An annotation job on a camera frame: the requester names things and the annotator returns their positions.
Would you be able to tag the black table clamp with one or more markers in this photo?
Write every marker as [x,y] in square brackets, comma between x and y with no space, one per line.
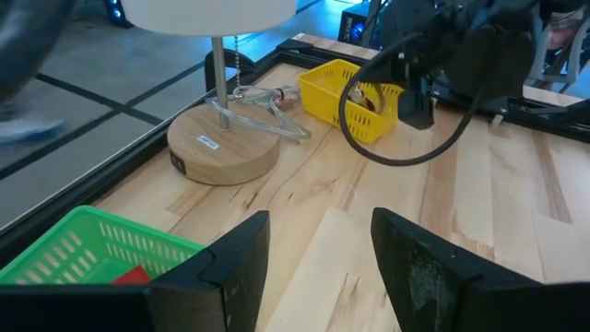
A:
[244,62]

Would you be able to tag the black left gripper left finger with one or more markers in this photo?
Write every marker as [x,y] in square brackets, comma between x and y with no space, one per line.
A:
[161,309]

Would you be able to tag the black computer tower blue lights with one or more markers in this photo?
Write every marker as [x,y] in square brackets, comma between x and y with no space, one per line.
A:
[352,27]
[117,9]

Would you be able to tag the green plastic basket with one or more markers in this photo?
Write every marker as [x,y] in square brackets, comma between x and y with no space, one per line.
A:
[69,240]

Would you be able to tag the red eraser block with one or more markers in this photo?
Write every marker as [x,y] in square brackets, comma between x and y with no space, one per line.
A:
[133,276]

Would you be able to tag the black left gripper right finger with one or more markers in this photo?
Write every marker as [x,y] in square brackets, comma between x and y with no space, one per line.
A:
[461,304]

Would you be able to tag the yellow plastic basket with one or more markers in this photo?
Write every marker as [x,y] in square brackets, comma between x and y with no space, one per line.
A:
[322,87]

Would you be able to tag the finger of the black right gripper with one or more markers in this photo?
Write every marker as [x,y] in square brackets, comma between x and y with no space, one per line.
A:
[389,71]
[417,106]

